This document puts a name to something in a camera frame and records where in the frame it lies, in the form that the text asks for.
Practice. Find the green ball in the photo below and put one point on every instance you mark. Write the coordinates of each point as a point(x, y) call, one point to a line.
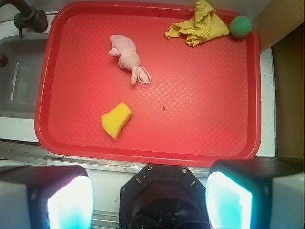
point(241, 26)

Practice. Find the yellow sponge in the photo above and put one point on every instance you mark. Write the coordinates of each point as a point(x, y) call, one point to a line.
point(115, 120)

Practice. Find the brown cardboard box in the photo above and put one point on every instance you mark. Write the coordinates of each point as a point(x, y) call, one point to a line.
point(289, 60)

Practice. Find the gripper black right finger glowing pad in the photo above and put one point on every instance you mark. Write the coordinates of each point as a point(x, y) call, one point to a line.
point(256, 194)

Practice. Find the red plastic tray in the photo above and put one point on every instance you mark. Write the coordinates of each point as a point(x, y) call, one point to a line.
point(202, 104)

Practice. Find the grey toy sink basin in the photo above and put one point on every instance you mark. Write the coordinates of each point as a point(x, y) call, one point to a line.
point(20, 78)

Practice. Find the dark toy faucet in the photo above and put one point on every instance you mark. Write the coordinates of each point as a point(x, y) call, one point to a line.
point(28, 17)

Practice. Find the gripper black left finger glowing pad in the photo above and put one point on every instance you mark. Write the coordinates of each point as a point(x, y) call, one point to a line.
point(45, 197)

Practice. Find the pink plush bunny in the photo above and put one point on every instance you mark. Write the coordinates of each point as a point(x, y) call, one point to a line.
point(125, 49)

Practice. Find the yellow cloth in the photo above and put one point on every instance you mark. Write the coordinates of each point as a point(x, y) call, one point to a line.
point(203, 26)

